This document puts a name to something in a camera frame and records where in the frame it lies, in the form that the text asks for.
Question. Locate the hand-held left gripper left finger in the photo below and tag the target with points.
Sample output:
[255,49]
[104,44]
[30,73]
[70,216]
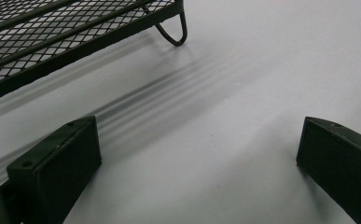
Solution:
[60,168]

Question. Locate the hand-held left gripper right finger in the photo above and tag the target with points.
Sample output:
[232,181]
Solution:
[343,168]

